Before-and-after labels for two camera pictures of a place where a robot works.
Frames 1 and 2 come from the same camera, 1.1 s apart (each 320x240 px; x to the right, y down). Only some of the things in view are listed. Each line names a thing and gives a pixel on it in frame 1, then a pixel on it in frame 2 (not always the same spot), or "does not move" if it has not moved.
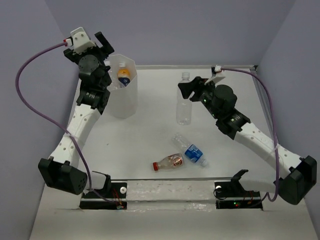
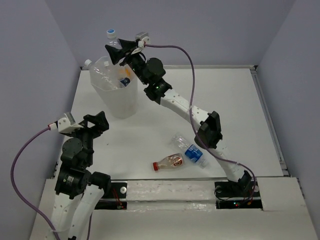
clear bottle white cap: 115,84 does not move
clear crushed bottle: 184,106 -> 111,36
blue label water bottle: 191,151 does not move
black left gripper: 107,50 -> 101,124
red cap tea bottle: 173,161 does not move
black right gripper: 197,85 -> 116,54
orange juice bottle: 124,74 does not move
